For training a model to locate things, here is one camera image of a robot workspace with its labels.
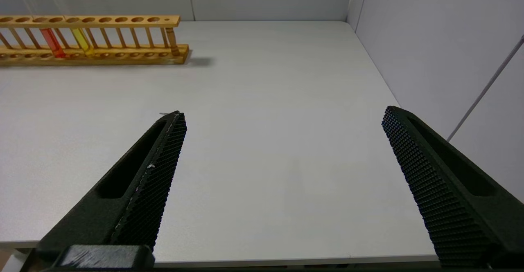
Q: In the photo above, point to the wooden test tube rack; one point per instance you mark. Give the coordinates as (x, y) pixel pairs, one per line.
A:
(123, 20)

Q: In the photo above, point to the orange-red pigment glass test tube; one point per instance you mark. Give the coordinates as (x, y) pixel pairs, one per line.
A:
(53, 45)

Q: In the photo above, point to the yellow pigment glass test tube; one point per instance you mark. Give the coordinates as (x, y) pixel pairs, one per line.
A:
(83, 41)

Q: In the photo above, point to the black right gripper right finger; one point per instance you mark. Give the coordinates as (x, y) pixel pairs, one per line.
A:
(458, 206)

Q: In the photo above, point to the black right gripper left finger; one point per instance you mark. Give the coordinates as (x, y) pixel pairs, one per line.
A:
(123, 198)

